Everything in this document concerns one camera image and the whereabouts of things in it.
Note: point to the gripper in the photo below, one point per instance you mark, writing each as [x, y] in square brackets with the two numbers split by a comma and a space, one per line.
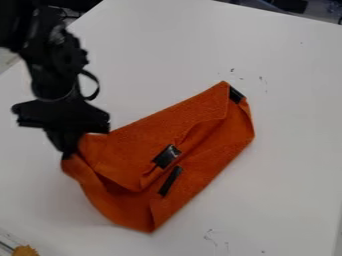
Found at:
[58, 115]

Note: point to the orange cloth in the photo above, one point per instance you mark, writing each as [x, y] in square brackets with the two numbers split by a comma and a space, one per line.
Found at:
[169, 156]

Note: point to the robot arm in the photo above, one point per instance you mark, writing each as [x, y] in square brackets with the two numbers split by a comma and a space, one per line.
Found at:
[49, 60]

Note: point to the yellow toy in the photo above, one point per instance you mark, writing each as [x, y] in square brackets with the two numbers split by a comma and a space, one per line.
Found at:
[24, 250]

